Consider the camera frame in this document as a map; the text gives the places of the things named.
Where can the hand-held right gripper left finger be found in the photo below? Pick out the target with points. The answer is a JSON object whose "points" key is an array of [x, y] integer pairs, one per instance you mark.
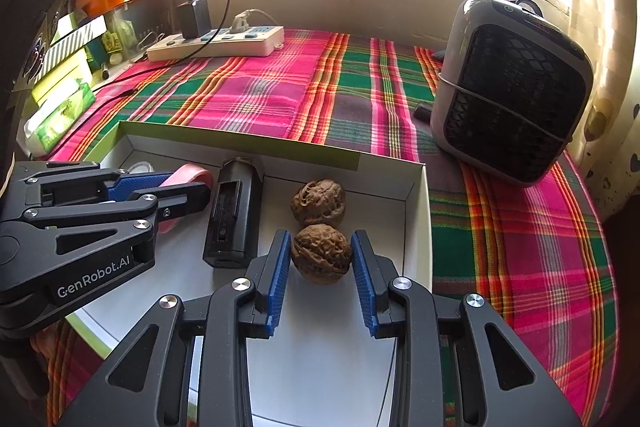
{"points": [[279, 282]]}

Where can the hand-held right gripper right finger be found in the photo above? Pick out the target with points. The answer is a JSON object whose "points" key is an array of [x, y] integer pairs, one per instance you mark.
{"points": [[363, 287]]}

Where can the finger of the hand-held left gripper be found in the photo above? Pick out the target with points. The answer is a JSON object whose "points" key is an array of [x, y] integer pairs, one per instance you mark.
{"points": [[142, 182], [185, 199]]}

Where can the small white round jar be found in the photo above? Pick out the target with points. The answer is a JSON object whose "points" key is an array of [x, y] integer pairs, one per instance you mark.
{"points": [[141, 167]]}

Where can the pink clip device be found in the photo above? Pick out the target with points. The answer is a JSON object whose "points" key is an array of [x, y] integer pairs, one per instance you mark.
{"points": [[192, 172]]}

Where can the brown walnut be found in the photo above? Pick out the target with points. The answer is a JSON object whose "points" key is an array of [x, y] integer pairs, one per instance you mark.
{"points": [[321, 254], [318, 202]]}

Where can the black battery charger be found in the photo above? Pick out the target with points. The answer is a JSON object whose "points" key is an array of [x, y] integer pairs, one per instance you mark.
{"points": [[235, 212]]}

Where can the green cardboard box tray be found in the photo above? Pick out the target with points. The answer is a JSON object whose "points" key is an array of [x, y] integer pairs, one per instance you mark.
{"points": [[320, 357]]}

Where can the green tissue pack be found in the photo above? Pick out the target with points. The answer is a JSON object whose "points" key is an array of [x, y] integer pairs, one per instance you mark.
{"points": [[60, 117]]}

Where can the yellow green box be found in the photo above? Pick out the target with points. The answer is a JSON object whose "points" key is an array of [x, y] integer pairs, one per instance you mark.
{"points": [[60, 79]]}

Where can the plaid tablecloth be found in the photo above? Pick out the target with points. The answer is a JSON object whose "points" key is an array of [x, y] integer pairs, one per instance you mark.
{"points": [[500, 257]]}

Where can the clear plastic storage bin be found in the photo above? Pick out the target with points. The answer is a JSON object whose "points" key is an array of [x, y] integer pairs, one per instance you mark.
{"points": [[145, 27]]}

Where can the white power strip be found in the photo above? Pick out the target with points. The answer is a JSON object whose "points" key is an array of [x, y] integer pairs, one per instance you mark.
{"points": [[225, 47]]}

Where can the black power adapter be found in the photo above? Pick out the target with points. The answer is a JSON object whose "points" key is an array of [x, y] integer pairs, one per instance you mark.
{"points": [[194, 19]]}

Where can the white plug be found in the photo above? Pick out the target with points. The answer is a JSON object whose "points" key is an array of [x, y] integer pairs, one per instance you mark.
{"points": [[242, 21]]}

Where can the grey portable heater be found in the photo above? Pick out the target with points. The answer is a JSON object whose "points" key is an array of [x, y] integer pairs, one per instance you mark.
{"points": [[515, 92]]}

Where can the heart print curtain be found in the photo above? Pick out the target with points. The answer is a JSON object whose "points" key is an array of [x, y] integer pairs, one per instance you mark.
{"points": [[610, 57]]}

